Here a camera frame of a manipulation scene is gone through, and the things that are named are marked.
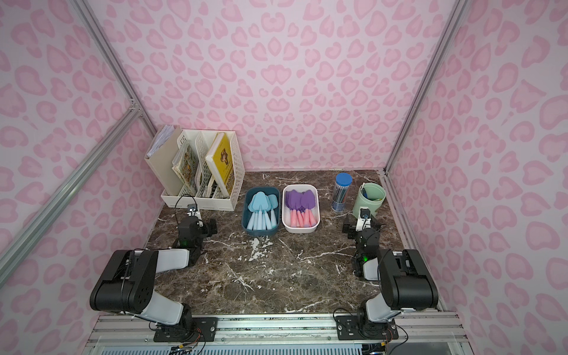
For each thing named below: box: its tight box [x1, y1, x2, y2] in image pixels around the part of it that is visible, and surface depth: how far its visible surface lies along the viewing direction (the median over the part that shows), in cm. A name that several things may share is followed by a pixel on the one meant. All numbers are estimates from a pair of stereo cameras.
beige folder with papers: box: [144, 124, 183, 196], surface depth 93 cm
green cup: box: [352, 181, 387, 219], surface depth 97 cm
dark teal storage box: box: [241, 186, 281, 237], surface depth 101 cm
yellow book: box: [205, 132, 233, 199], surface depth 99 cm
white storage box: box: [281, 184, 321, 234], surface depth 103 cm
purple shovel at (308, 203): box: [300, 189, 316, 228], surface depth 106 cm
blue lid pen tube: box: [330, 172, 353, 213], surface depth 95 cm
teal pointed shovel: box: [247, 190, 270, 231], surface depth 103 cm
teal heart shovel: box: [267, 193, 279, 228], surface depth 104 cm
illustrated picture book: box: [171, 142, 199, 194], surface depth 102 cm
